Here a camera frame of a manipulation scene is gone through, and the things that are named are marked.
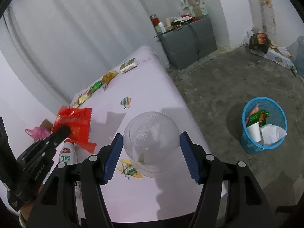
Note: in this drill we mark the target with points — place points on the golden brown snack wrapper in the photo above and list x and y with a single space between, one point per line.
106 79

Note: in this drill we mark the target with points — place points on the flat printed cardboard on floor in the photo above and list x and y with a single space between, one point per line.
280 55

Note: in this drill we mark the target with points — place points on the clear plastic bowl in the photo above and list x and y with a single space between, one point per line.
152 142

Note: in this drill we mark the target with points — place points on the red thermos bottle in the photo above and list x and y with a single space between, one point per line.
154 19

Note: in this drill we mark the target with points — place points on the pink plastic bag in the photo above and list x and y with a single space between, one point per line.
38 133

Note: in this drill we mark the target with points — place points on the dark snack box on floor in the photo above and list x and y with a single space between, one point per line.
259 42

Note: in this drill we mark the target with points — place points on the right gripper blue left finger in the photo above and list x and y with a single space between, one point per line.
112 158

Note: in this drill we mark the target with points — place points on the yellow snack packet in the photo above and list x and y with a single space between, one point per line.
84 97

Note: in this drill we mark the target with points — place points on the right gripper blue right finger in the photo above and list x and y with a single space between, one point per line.
188 152

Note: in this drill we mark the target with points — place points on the tall white printed carton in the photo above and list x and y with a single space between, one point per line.
263 16

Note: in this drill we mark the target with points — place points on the blue mesh trash basket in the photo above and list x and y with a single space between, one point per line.
277 118

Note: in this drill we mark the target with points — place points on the green wrapper in basket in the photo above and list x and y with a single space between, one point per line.
259 117

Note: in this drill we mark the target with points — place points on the green candy wrapper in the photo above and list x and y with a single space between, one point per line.
96 86

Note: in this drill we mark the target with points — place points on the white gold small box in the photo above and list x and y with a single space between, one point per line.
128 65

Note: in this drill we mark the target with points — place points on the crumpled white paper in basket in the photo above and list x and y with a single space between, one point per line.
271 134

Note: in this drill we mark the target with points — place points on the white paper cup in basket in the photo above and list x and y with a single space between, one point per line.
254 132

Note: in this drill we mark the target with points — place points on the white milk bottle red cap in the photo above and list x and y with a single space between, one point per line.
68 153

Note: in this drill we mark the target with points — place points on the grey cabinet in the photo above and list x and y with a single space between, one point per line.
189 43

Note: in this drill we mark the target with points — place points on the white small bottle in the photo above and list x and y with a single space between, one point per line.
162 27

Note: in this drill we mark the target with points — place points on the red snack wrapper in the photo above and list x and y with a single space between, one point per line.
79 122

